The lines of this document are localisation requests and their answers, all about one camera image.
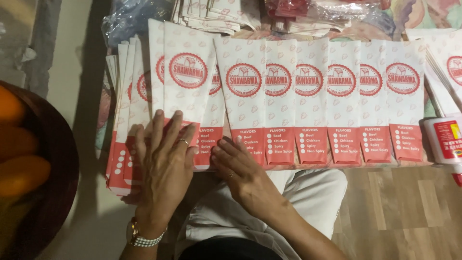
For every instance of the grey cloth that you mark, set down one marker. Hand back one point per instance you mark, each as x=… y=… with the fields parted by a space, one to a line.
x=39 y=43

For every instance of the clear crumpled plastic wrap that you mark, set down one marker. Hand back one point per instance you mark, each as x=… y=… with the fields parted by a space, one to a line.
x=133 y=21

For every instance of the white glue bottle red cap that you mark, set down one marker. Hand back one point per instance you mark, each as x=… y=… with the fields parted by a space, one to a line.
x=445 y=139

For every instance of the loose pile of bags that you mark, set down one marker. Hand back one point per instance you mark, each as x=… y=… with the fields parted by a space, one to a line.
x=442 y=72

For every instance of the plastic-wrapped pack of bags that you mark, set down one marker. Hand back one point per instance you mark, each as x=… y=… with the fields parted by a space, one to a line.
x=317 y=14

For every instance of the row of printed bags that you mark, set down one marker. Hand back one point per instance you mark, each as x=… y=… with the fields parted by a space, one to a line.
x=343 y=108

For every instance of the person's right hand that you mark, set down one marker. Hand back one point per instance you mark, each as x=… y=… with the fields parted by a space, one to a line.
x=247 y=184

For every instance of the person's dark shirt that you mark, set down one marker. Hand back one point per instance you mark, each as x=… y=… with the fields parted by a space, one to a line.
x=227 y=251

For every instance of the printed paper bag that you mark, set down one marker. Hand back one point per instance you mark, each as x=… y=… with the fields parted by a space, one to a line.
x=187 y=94
x=243 y=108

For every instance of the stack of folded bags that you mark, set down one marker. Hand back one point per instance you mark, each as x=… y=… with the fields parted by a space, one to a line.
x=213 y=14

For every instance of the person's right fingers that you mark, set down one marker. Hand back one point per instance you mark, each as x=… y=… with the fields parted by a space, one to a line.
x=227 y=155

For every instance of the gold wristwatch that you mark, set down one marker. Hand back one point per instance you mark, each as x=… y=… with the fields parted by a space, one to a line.
x=132 y=231

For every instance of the brown wooden bowl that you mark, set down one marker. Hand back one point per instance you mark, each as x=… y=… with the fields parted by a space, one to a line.
x=54 y=173

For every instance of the orange fruit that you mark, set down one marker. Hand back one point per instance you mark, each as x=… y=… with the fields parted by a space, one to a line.
x=16 y=144
x=9 y=106
x=23 y=175

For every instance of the person's left hand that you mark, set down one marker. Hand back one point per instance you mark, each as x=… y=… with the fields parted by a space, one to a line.
x=162 y=173

